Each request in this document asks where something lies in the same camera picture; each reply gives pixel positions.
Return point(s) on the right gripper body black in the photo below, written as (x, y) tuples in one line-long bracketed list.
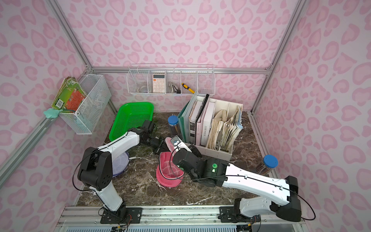
[(194, 149)]

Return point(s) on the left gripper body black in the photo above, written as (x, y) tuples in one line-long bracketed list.
[(162, 143)]

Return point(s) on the purple mesh laundry bag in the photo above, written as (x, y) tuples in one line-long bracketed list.
[(120, 164)]

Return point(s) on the pink mesh laundry bag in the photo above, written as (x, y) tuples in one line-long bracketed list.
[(167, 173)]

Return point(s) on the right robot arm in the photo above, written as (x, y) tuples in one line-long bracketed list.
[(279, 196)]

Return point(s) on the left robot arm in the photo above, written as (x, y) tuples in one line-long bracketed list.
[(96, 168)]

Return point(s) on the green plastic basket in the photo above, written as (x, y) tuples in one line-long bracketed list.
[(130, 115)]

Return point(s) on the blue lid pencil jar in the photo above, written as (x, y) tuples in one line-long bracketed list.
[(174, 126)]

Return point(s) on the green folder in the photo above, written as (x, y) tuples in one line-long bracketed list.
[(183, 117)]

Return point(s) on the pink white book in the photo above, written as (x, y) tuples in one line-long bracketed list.
[(206, 120)]

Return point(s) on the white file organizer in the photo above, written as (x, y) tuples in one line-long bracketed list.
[(230, 130)]

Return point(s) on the clear tape roll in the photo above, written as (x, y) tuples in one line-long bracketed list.
[(143, 89)]

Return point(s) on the black binder clip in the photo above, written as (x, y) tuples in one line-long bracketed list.
[(175, 89)]

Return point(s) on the beige paper stack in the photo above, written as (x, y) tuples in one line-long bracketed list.
[(217, 123)]

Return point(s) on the white calculator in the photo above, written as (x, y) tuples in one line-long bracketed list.
[(159, 83)]

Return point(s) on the blue lid jar right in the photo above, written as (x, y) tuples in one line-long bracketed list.
[(268, 163)]

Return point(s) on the yellow black utility knife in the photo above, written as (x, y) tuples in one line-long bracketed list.
[(188, 88)]

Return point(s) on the black binder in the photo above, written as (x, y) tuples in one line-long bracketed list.
[(198, 122)]

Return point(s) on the green red booklet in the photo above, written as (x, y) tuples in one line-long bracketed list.
[(70, 96)]

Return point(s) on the mint green star hook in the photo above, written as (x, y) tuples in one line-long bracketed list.
[(52, 113)]

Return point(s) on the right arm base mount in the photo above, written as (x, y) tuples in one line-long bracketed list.
[(233, 214)]

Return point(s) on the white wire wall shelf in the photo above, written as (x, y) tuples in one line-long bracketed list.
[(201, 79)]

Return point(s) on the white mesh wall basket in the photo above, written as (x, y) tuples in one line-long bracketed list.
[(84, 119)]

